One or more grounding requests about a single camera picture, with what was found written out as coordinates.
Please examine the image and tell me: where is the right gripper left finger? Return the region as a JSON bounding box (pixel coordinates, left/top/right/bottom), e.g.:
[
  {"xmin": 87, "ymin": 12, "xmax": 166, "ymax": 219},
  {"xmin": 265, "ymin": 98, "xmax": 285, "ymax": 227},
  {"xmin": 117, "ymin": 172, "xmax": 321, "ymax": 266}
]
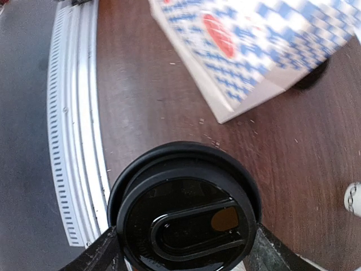
[{"xmin": 60, "ymin": 226, "xmax": 124, "ymax": 271}]

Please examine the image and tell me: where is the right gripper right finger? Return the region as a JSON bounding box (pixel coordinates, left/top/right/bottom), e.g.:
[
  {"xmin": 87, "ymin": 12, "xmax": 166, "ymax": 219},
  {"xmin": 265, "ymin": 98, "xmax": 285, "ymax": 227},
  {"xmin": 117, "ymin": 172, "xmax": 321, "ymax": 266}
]
[{"xmin": 248, "ymin": 224, "xmax": 322, "ymax": 271}]

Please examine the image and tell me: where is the blue checkered paper bag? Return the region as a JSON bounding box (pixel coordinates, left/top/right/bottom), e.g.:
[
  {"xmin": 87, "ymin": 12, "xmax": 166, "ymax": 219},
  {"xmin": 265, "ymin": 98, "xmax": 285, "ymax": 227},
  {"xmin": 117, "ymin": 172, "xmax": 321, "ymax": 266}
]
[{"xmin": 149, "ymin": 1, "xmax": 360, "ymax": 124}]

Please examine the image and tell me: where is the white ceramic mug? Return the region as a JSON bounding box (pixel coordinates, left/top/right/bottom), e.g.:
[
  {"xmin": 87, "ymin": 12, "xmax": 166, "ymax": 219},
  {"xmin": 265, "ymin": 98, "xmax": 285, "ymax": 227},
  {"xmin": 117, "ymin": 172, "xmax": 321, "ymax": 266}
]
[{"xmin": 344, "ymin": 182, "xmax": 361, "ymax": 217}]

